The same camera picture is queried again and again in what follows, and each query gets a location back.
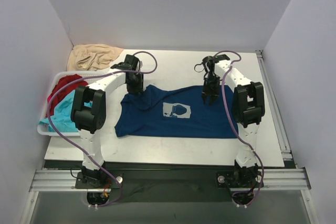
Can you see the aluminium frame rail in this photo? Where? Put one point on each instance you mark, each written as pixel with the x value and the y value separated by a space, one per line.
pixel 65 180

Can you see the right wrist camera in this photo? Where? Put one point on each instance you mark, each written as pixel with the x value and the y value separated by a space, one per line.
pixel 209 62

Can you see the navy blue mickey t-shirt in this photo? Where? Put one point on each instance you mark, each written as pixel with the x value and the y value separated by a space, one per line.
pixel 175 113

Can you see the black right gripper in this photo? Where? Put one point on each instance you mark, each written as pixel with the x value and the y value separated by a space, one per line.
pixel 210 91

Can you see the white plastic laundry basket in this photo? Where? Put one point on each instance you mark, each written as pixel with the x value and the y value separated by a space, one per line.
pixel 65 73

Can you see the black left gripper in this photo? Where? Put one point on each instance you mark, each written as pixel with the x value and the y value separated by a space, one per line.
pixel 134 85

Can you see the red t-shirt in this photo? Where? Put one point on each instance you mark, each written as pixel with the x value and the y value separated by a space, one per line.
pixel 62 94

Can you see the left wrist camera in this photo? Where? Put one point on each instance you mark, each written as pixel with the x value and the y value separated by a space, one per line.
pixel 130 62

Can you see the right side aluminium rail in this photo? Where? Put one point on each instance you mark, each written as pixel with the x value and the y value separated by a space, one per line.
pixel 284 144

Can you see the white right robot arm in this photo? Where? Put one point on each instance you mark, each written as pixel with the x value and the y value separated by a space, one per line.
pixel 246 109

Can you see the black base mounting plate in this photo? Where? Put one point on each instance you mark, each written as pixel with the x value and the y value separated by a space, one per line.
pixel 172 193

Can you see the beige t-shirt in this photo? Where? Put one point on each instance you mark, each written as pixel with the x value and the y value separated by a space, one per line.
pixel 92 57

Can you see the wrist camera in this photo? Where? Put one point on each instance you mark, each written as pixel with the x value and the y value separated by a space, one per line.
pixel 130 62
pixel 209 62

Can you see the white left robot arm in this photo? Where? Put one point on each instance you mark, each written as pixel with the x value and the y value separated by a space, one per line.
pixel 89 112

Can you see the turquoise t-shirt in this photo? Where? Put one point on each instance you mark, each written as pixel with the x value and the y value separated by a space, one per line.
pixel 60 118

